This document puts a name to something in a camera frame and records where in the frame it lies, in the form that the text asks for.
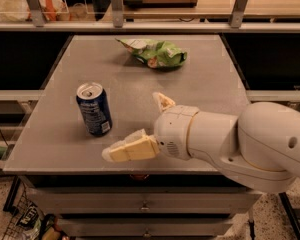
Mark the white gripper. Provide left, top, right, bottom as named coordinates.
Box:
left=102, top=92, right=199, bottom=162

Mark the orange white snack bag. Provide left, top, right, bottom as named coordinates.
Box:
left=38, top=0, right=67, bottom=21

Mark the metal shelf rail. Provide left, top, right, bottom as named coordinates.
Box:
left=0, top=0, right=300, bottom=33

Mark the blue pepsi can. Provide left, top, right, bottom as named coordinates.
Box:
left=76, top=82, right=112, bottom=137

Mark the wire basket with snacks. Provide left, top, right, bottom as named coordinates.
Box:
left=2, top=181, right=72, bottom=240

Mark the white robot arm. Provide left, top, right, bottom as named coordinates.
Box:
left=102, top=92, right=300, bottom=193

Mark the grey drawer cabinet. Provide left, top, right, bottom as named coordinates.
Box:
left=22, top=175, right=261, bottom=240

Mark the green rice chip bag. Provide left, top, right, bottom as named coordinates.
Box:
left=118, top=39, right=187, bottom=69

